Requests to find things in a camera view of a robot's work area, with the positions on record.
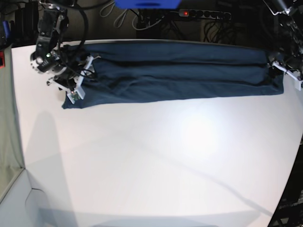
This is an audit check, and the blue handled tool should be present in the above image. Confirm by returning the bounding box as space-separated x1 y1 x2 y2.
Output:
2 20 11 40

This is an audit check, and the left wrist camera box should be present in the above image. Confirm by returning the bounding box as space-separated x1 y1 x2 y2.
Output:
294 80 303 91

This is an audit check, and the dark blue t-shirt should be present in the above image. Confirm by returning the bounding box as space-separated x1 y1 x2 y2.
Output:
62 41 284 109

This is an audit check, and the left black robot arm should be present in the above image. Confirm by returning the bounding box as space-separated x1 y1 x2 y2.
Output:
258 0 303 83

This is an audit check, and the white coiled cable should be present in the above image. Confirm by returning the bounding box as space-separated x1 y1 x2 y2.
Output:
99 0 130 28

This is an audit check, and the black power strip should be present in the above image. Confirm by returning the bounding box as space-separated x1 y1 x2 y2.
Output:
178 9 232 21

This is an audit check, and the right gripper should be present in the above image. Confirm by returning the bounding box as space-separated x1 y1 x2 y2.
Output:
46 55 101 93

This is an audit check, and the red black clamp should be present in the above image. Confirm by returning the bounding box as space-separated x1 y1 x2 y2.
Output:
0 51 5 69

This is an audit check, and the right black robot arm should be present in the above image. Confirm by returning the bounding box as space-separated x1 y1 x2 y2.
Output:
30 0 97 94

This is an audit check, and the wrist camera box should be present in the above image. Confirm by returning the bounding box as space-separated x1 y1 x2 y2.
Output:
67 87 85 104
294 80 303 91

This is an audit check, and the blue plastic bin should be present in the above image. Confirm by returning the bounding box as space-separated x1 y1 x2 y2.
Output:
115 0 181 9

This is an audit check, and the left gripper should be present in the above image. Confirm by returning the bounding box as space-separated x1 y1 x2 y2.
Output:
268 53 303 82

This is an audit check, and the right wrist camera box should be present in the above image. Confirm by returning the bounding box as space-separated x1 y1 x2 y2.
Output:
67 87 85 104

